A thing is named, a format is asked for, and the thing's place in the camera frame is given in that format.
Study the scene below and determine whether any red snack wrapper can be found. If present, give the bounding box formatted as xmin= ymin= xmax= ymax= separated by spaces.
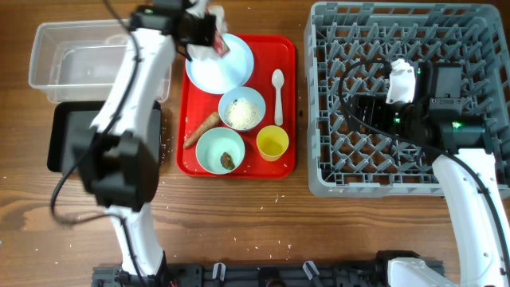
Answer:
xmin=213 ymin=31 xmax=230 ymax=57

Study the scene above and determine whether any white bowl with rice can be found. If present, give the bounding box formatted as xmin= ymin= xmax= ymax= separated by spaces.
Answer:
xmin=218 ymin=86 xmax=266 ymax=132

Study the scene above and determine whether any yellow plastic cup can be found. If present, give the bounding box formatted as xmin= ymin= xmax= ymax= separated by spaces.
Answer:
xmin=256 ymin=125 xmax=289 ymax=162

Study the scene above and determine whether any mint green bowl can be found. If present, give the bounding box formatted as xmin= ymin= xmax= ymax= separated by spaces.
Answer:
xmin=195 ymin=128 xmax=245 ymax=175

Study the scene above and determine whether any white napkin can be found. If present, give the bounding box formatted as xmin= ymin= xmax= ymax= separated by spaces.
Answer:
xmin=187 ymin=3 xmax=228 ymax=61

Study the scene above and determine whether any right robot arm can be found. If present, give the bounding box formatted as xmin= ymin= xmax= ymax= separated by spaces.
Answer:
xmin=341 ymin=59 xmax=509 ymax=286

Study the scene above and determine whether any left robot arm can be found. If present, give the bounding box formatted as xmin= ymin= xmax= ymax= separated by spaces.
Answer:
xmin=73 ymin=1 xmax=226 ymax=286

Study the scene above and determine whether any grey dishwasher rack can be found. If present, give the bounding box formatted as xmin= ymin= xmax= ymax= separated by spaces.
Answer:
xmin=304 ymin=2 xmax=509 ymax=198

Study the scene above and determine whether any large white plate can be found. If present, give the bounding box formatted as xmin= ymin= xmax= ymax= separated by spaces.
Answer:
xmin=186 ymin=33 xmax=254 ymax=94

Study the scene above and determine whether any brown carrot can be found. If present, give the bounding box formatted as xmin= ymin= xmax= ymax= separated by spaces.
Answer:
xmin=182 ymin=112 xmax=221 ymax=149

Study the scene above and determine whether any white plastic spoon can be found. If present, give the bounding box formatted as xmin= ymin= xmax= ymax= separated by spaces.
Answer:
xmin=272 ymin=69 xmax=284 ymax=126

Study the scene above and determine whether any clear plastic bin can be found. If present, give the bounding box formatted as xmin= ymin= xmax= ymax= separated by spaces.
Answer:
xmin=28 ymin=18 xmax=173 ymax=104

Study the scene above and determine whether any brown food scrap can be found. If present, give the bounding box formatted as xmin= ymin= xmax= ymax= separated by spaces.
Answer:
xmin=220 ymin=152 xmax=236 ymax=171

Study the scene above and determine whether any black plastic tray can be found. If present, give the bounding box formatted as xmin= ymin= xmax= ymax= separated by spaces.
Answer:
xmin=47 ymin=101 xmax=162 ymax=174

